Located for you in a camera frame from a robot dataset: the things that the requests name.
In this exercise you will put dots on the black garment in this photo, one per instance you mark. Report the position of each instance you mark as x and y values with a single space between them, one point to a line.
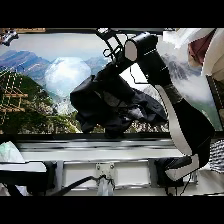
100 106

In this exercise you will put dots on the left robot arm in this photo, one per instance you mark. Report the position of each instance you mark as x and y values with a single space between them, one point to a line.
23 166

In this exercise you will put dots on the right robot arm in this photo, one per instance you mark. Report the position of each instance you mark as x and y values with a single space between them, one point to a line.
190 130

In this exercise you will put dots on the red garment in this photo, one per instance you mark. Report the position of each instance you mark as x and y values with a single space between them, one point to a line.
199 48

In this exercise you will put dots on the pale green garment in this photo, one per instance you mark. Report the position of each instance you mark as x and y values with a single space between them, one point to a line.
10 153

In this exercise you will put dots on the checked shirt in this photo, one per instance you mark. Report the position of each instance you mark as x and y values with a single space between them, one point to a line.
218 156

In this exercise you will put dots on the white garment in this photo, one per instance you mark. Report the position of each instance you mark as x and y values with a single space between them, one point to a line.
215 50

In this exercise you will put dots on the silver frame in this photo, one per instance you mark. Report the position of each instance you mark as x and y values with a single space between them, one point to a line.
110 146

